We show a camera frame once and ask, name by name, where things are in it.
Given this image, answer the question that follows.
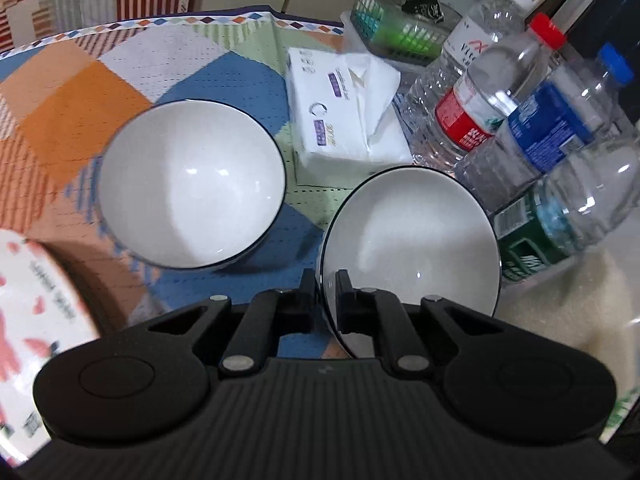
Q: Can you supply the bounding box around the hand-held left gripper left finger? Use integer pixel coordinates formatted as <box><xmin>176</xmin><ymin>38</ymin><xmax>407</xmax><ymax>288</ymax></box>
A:
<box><xmin>147</xmin><ymin>268</ymin><xmax>319</xmax><ymax>375</ymax></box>

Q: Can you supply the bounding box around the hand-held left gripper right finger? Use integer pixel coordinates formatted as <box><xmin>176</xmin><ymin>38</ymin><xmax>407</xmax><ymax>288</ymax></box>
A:
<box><xmin>335</xmin><ymin>268</ymin><xmax>506</xmax><ymax>375</ymax></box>

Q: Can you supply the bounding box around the white dark-rimmed bowl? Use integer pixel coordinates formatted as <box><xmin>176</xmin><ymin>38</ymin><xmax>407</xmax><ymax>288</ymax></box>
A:
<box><xmin>320</xmin><ymin>166</ymin><xmax>502</xmax><ymax>358</ymax></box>
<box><xmin>97</xmin><ymin>100</ymin><xmax>287</xmax><ymax>270</ymax></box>

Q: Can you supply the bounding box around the green-labelled water bottle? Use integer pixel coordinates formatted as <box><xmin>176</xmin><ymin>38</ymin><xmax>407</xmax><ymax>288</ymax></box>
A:
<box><xmin>492</xmin><ymin>135</ymin><xmax>640</xmax><ymax>288</ymax></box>

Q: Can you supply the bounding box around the white tissue pack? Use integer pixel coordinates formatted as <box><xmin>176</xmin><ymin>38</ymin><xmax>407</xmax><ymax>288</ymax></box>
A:
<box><xmin>286</xmin><ymin>46</ymin><xmax>414</xmax><ymax>166</ymax></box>

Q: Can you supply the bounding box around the red-capped water bottle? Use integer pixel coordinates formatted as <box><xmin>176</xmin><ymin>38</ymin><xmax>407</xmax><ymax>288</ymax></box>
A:
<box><xmin>415</xmin><ymin>12</ymin><xmax>568</xmax><ymax>171</ymax></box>

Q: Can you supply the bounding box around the clear white-capped water bottle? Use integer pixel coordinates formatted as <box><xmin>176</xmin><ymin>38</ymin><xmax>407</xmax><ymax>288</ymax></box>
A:
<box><xmin>402</xmin><ymin>0</ymin><xmax>536</xmax><ymax>161</ymax></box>

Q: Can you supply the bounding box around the blue-capped water bottle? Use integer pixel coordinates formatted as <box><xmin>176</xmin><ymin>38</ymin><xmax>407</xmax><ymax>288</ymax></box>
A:
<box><xmin>452</xmin><ymin>42</ymin><xmax>636</xmax><ymax>211</ymax></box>

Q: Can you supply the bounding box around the white red patterned container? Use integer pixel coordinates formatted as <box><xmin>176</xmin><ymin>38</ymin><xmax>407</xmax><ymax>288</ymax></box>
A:
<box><xmin>0</xmin><ymin>230</ymin><xmax>103</xmax><ymax>467</ymax></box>

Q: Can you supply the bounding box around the green plastic basket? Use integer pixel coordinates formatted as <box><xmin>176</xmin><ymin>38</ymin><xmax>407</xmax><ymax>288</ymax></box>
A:
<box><xmin>350</xmin><ymin>0</ymin><xmax>463</xmax><ymax>67</ymax></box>

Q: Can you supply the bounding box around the patchwork checked tablecloth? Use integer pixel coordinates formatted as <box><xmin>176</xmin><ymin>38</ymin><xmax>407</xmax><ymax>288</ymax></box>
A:
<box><xmin>0</xmin><ymin>5</ymin><xmax>416</xmax><ymax>361</ymax></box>

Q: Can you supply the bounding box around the black crumpled wrapper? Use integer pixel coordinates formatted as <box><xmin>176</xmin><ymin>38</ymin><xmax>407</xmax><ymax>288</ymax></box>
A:
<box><xmin>402</xmin><ymin>0</ymin><xmax>446</xmax><ymax>22</ymax></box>

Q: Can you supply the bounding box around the dark window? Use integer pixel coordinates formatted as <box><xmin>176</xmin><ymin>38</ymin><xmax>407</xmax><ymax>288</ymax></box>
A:
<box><xmin>570</xmin><ymin>0</ymin><xmax>640</xmax><ymax>128</ymax></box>

